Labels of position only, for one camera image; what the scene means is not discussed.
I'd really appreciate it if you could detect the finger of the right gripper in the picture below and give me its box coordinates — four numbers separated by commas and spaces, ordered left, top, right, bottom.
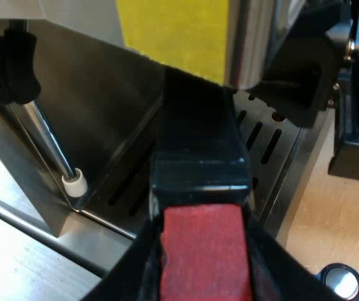
247, 29, 338, 129

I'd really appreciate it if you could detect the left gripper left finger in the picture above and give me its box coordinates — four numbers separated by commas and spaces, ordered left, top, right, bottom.
95, 187, 165, 301

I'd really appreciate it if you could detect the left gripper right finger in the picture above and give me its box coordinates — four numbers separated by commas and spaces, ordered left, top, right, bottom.
239, 200, 340, 301

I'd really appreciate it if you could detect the filter holder with red-ended handle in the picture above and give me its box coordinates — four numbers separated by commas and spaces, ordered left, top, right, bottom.
149, 66, 256, 301

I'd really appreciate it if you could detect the steel espresso machine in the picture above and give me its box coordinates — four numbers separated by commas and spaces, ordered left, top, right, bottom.
0, 0, 336, 248

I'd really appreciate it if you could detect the aluminium rail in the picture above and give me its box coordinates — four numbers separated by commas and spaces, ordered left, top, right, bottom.
0, 183, 138, 301

